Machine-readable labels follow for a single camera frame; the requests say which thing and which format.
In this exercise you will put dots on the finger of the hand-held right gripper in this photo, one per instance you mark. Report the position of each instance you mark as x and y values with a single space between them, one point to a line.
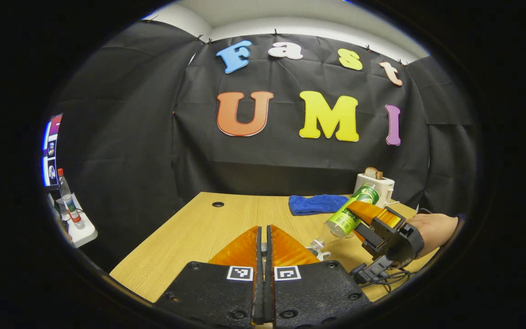
368 238
372 212

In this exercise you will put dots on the computer monitor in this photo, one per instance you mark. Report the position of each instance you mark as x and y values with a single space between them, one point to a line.
53 146

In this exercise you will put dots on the clear bottle red cap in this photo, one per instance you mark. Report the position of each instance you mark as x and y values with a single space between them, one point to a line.
70 205

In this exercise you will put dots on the white toaster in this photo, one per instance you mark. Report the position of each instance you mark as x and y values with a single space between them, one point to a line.
386 187

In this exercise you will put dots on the blue towel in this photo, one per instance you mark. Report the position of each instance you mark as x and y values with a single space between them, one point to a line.
313 204

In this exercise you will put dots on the white side table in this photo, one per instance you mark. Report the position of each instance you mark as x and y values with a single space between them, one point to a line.
82 235

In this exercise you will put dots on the green label water bottle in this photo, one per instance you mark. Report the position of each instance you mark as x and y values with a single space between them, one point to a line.
352 212

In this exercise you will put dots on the bread slice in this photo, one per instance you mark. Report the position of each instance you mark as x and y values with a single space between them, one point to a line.
372 173

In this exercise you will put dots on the black backdrop cloth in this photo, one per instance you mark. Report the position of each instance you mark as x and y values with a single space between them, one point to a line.
130 137

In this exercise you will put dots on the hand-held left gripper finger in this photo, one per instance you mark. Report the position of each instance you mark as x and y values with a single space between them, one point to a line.
259 283
268 283

